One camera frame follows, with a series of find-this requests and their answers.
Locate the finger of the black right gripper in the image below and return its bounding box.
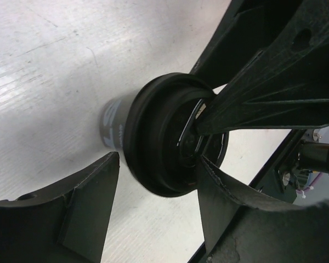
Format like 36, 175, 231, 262
190, 0, 296, 88
196, 1, 329, 135

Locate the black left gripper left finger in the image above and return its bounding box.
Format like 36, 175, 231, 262
0, 152, 120, 262

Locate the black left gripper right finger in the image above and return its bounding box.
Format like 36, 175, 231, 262
197, 157, 329, 262

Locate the black cup lid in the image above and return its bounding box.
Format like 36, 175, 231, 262
123, 73, 229, 197

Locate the black paper coffee cup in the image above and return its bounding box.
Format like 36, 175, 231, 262
99, 91, 138, 151

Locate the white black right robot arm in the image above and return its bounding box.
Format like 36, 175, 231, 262
191, 1, 329, 191

